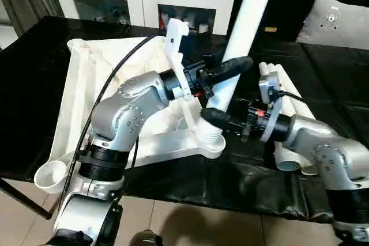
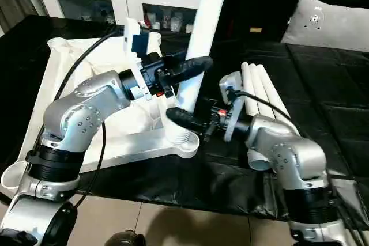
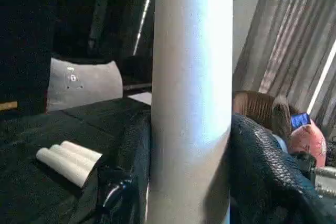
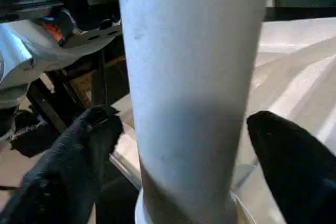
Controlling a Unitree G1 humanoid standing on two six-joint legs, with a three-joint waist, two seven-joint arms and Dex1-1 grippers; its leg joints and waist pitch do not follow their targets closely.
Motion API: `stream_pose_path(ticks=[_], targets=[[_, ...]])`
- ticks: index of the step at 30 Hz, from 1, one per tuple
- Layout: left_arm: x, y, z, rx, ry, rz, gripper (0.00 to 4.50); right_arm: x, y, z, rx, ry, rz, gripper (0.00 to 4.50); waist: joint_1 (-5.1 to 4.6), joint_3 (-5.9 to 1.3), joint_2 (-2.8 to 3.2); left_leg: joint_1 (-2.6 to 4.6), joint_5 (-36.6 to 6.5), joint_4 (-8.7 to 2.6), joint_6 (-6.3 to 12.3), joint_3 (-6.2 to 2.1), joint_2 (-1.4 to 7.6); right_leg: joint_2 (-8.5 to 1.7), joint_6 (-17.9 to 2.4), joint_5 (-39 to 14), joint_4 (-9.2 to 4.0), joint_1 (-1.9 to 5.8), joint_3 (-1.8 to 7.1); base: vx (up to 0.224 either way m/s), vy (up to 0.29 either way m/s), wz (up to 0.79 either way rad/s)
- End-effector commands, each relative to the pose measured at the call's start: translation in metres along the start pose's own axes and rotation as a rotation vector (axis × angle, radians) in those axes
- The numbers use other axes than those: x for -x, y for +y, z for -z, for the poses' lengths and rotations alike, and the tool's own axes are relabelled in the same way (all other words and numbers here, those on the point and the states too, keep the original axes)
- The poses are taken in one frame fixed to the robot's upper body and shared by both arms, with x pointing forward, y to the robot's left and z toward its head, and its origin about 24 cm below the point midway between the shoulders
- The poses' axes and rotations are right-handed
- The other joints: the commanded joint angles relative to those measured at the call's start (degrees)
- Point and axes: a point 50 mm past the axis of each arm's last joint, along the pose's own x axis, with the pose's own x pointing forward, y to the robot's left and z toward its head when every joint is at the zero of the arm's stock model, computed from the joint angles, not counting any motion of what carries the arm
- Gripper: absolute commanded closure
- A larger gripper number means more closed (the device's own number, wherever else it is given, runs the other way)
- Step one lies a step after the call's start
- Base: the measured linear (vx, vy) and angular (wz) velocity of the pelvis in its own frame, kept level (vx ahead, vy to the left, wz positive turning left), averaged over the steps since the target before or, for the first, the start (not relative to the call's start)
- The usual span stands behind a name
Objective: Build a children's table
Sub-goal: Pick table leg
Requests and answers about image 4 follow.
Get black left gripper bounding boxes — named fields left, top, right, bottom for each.
left=0, top=0, right=79, bottom=49

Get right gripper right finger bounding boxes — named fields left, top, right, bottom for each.
left=246, top=110, right=336, bottom=224

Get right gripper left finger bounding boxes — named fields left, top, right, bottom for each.
left=0, top=104, right=124, bottom=224

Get white plastic table top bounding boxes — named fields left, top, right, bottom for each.
left=109, top=20, right=336, bottom=224

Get white plastic table leg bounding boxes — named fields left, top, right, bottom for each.
left=115, top=0, right=271, bottom=224

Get brown cardboard box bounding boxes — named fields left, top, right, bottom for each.
left=69, top=58, right=128, bottom=105

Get white plastic upturned table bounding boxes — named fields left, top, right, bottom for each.
left=264, top=7, right=336, bottom=22

